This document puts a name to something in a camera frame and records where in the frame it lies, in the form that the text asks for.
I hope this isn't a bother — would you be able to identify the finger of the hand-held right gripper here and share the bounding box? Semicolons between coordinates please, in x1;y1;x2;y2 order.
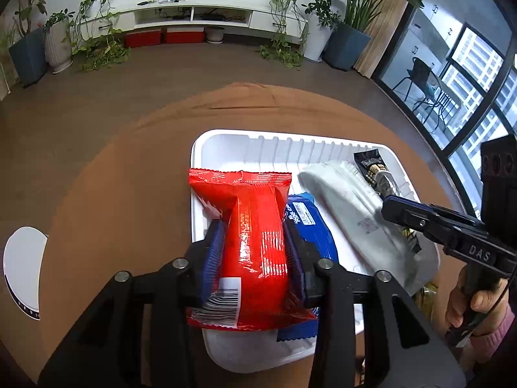
400;197;485;229
382;196;449;247

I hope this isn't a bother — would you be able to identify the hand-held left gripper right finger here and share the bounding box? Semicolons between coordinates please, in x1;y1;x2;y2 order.
283;221;467;388

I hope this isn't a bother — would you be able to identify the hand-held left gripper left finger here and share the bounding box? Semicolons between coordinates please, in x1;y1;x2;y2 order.
38;220;227;388

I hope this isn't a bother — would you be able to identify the blue snack packet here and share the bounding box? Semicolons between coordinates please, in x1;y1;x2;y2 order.
277;193;339;342

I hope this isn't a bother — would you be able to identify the red snack packet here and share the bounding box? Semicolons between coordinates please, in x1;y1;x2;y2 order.
186;167;320;330

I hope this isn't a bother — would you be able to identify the black gold snack packet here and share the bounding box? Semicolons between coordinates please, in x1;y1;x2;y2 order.
353;150;425;251

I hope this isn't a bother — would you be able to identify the white snack packet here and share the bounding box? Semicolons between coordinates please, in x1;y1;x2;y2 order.
298;160;439;296

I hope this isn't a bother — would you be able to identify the white plastic tray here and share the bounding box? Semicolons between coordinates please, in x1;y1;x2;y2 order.
190;129;441;372

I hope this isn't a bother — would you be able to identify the person's right forearm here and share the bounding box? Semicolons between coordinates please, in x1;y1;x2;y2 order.
472;311;517;372

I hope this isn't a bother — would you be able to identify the person's right hand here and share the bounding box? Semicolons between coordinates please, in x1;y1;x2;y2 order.
445;270;512;335

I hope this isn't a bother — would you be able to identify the small balcony table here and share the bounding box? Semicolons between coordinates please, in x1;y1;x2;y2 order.
412;83;461;132

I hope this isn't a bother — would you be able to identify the black balcony chair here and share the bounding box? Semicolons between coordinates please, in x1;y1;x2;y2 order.
394;57;439;102

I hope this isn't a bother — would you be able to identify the black framed glass window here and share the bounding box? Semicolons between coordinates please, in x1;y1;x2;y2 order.
372;0;517;219

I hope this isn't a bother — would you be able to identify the broad-leaf plant blue pot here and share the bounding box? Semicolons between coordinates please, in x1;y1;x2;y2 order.
322;0;425;70

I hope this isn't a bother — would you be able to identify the wooden slat panel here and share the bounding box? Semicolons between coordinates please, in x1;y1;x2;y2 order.
354;0;421;78

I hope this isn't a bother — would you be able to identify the white round stool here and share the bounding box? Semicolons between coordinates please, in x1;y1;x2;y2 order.
3;226;48;321

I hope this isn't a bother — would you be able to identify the leafy plant tall white pot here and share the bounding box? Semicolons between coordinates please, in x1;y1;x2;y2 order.
301;0;338;63

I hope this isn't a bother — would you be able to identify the hanging vine plant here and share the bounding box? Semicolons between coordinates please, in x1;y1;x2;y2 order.
258;0;305;69

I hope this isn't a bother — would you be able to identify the red storage box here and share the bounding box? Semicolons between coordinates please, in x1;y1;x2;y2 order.
165;27;205;44
124;30;163;48

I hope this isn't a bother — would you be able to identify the trailing pothos plant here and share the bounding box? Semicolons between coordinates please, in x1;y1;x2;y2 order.
72;0;132;72

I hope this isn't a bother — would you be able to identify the white television cabinet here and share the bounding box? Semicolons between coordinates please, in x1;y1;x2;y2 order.
87;2;310;43

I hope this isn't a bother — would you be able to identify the plant in white ribbed pot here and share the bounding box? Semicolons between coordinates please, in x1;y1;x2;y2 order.
44;8;75;74

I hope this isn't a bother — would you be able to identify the tall tree blue pot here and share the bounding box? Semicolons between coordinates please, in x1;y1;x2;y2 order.
9;0;48;87

